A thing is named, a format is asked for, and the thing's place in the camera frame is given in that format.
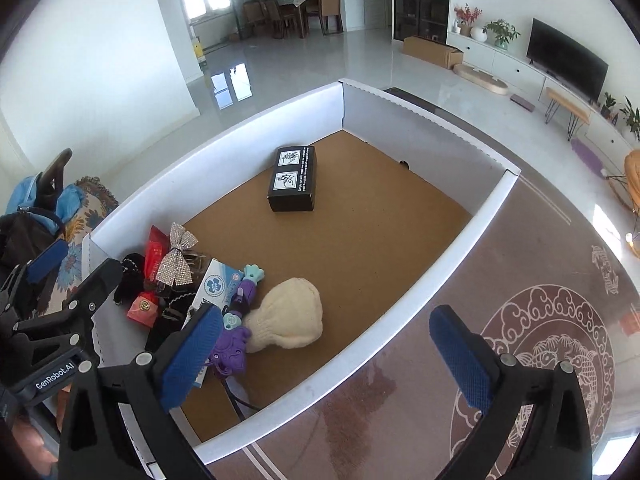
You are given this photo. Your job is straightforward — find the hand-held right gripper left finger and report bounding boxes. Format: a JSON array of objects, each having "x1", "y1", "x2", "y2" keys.
[{"x1": 57, "y1": 304, "x2": 224, "y2": 480}]

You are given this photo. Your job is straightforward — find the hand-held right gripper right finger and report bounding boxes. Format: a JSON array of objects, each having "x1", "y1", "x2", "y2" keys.
[{"x1": 429, "y1": 304, "x2": 594, "y2": 480}]

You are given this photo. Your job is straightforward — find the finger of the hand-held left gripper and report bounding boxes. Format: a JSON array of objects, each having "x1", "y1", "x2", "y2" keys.
[
  {"x1": 10, "y1": 257, "x2": 125, "y2": 347},
  {"x1": 0, "y1": 238, "x2": 70, "y2": 322}
]

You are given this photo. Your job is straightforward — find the black fuzzy cloth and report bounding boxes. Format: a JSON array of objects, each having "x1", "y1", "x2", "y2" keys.
[
  {"x1": 112, "y1": 252, "x2": 151, "y2": 307},
  {"x1": 145, "y1": 287, "x2": 202, "y2": 354}
]

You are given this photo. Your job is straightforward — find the purple teal toy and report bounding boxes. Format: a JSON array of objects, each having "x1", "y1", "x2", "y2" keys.
[{"x1": 210, "y1": 262, "x2": 266, "y2": 377}]

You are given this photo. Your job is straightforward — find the red packet gold seal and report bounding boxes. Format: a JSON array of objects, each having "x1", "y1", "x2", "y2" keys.
[{"x1": 126, "y1": 291, "x2": 162, "y2": 330}]

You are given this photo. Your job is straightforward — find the plain red packet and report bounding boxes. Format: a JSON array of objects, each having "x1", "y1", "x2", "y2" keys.
[{"x1": 144, "y1": 225, "x2": 174, "y2": 281}]

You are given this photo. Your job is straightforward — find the clear glasses black temples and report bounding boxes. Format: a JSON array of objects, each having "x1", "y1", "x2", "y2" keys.
[{"x1": 220, "y1": 375, "x2": 261, "y2": 419}]

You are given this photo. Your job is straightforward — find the small blue white carton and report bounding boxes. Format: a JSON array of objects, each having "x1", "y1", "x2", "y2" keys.
[{"x1": 182, "y1": 258, "x2": 246, "y2": 392}]

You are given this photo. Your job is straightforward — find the cream knitted hat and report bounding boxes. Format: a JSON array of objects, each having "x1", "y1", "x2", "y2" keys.
[{"x1": 243, "y1": 278, "x2": 325, "y2": 354}]

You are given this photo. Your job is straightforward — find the white board panel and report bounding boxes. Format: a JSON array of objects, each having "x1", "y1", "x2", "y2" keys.
[{"x1": 81, "y1": 78, "x2": 522, "y2": 467}]

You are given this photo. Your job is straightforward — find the black rectangular case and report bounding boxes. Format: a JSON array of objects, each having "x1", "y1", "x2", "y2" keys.
[{"x1": 266, "y1": 144, "x2": 319, "y2": 213}]

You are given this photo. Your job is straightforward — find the dark wooden patterned desktop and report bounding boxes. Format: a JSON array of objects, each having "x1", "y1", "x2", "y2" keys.
[{"x1": 200, "y1": 87, "x2": 640, "y2": 480}]

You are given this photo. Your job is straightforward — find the black bag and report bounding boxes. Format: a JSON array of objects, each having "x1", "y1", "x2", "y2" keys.
[{"x1": 0, "y1": 210, "x2": 66, "y2": 272}]

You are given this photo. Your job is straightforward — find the floral cloth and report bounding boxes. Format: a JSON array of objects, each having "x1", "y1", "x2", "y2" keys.
[{"x1": 35, "y1": 176, "x2": 121, "y2": 312}]

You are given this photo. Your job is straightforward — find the blue cloth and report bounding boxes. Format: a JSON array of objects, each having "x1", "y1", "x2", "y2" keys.
[{"x1": 5, "y1": 174, "x2": 87, "y2": 234}]

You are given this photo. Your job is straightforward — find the dark wooden chair back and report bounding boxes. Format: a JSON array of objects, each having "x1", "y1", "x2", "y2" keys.
[{"x1": 39, "y1": 148, "x2": 74, "y2": 211}]

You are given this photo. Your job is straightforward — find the purple floor mat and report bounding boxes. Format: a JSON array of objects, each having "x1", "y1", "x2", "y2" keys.
[{"x1": 570, "y1": 138, "x2": 609, "y2": 179}]

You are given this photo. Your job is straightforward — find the orange lounge chair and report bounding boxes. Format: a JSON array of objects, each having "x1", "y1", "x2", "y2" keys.
[{"x1": 607, "y1": 149, "x2": 640, "y2": 212}]

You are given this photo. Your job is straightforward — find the wooden bench hairpin legs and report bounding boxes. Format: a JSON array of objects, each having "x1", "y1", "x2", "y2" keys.
[{"x1": 542, "y1": 86, "x2": 592, "y2": 141}]

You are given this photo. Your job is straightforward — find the oval wooden board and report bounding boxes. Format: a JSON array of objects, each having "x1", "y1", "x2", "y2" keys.
[{"x1": 453, "y1": 63, "x2": 510, "y2": 95}]

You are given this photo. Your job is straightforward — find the white television cabinet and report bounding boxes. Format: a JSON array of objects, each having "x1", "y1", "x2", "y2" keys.
[{"x1": 446, "y1": 30, "x2": 640, "y2": 172}]

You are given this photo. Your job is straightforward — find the broad-leaf potted plant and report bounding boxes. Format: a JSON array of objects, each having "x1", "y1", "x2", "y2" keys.
[{"x1": 620, "y1": 95, "x2": 640, "y2": 142}]

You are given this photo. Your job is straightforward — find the low-back brown dining chair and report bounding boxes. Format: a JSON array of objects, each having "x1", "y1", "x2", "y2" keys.
[
  {"x1": 243, "y1": 0, "x2": 266, "y2": 39},
  {"x1": 263, "y1": 0, "x2": 296, "y2": 40}
]

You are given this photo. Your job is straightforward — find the long brown cardboard carton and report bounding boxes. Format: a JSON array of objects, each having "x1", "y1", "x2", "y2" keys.
[{"x1": 402, "y1": 35, "x2": 465, "y2": 70}]

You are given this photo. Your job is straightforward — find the black flat television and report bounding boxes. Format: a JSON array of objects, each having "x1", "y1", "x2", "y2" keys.
[{"x1": 526, "y1": 17, "x2": 610, "y2": 104}]

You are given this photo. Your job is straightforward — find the bushy green potted plant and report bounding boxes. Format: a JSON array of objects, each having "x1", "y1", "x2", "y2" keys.
[{"x1": 482, "y1": 18, "x2": 521, "y2": 51}]

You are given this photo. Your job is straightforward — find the wooden dining table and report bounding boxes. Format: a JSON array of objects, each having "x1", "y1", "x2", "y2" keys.
[{"x1": 276, "y1": 0, "x2": 321, "y2": 39}]

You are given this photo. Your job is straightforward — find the red flower bouquet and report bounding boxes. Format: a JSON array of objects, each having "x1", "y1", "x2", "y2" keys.
[{"x1": 454, "y1": 3, "x2": 484, "y2": 37}]

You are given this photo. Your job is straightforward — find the tall-back brown dining chair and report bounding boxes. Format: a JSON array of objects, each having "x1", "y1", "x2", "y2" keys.
[{"x1": 318, "y1": 0, "x2": 344, "y2": 36}]

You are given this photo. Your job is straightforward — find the dark glass display cabinet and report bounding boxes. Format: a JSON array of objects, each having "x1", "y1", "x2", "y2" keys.
[{"x1": 391, "y1": 0, "x2": 451, "y2": 42}]

